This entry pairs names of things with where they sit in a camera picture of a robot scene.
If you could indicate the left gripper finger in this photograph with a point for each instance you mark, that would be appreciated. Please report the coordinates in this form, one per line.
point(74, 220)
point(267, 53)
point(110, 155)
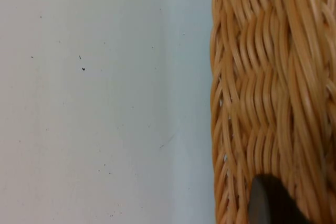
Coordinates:
point(273, 203)

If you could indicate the pale wicker basket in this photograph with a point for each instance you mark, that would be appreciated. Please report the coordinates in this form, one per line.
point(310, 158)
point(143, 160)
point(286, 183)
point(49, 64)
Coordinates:
point(265, 77)

